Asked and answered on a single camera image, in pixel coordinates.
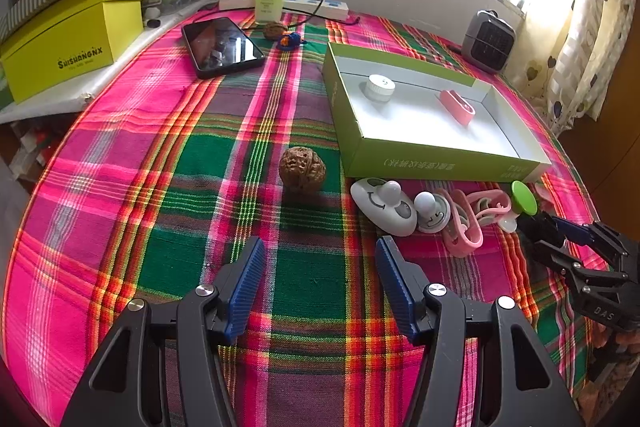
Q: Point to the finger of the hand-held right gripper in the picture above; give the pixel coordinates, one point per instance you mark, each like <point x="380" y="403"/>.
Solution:
<point x="545" y="242"/>
<point x="577" y="231"/>

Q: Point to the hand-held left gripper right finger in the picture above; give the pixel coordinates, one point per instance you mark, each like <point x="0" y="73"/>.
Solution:
<point x="395" y="287"/>

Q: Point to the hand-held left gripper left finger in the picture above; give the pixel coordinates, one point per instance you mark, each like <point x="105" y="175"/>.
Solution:
<point x="247" y="287"/>

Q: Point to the green-capped white device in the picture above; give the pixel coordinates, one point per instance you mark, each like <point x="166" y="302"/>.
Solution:
<point x="523" y="198"/>

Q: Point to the pink clip with grey pads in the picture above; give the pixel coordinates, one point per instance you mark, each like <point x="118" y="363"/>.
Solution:
<point x="492" y="207"/>
<point x="465" y="242"/>

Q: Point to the white oval roller massager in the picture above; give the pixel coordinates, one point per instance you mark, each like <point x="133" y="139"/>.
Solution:
<point x="382" y="207"/>

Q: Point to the white round smiley massager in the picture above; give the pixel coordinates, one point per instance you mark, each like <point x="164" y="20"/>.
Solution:
<point x="432" y="212"/>

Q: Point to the large brown walnut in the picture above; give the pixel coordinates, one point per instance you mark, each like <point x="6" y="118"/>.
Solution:
<point x="301" y="171"/>

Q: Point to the green cardboard box tray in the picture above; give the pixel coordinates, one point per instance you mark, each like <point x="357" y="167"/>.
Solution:
<point x="400" y="147"/>

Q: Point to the person's right forearm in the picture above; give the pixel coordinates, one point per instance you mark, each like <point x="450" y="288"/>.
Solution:
<point x="620" y="372"/>

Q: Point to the pink green plaid tablecloth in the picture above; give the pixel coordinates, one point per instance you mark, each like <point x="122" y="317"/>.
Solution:
<point x="150" y="207"/>

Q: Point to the patterned white curtain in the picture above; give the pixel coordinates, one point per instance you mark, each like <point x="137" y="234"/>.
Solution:
<point x="590" y="32"/>

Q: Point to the white round cap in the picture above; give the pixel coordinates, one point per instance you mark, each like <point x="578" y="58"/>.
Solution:
<point x="378" y="87"/>

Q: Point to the small grey heater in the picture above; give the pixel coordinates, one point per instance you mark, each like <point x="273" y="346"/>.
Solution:
<point x="487" y="42"/>

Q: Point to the black smartphone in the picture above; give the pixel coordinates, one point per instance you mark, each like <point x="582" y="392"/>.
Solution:
<point x="220" y="47"/>

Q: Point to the small brown walnut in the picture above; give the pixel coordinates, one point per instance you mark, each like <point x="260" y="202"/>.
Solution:
<point x="274" y="30"/>

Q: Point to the white power strip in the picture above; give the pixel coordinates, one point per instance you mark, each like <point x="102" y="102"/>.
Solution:
<point x="240" y="1"/>

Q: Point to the yellow-green shoe box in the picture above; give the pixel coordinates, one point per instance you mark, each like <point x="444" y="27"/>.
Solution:
<point x="65" y="42"/>

